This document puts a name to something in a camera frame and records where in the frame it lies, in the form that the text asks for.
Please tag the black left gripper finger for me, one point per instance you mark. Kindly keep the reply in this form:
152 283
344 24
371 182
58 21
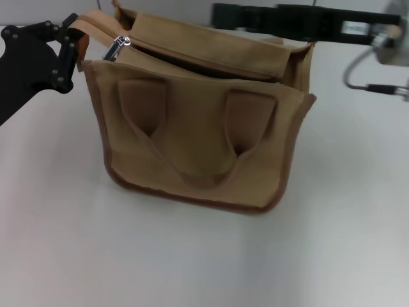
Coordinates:
38 30
67 64

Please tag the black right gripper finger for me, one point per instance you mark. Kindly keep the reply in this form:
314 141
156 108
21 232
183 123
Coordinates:
230 21
230 10

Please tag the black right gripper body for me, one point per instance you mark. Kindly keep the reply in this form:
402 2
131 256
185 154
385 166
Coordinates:
313 22

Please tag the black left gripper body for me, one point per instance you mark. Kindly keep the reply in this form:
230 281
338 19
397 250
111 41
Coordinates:
22 70

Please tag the silver zipper pull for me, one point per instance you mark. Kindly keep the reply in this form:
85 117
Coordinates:
115 48

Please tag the tan brown fabric garment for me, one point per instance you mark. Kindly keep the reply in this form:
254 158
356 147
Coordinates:
191 128

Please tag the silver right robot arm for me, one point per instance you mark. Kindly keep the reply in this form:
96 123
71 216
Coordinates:
388 52

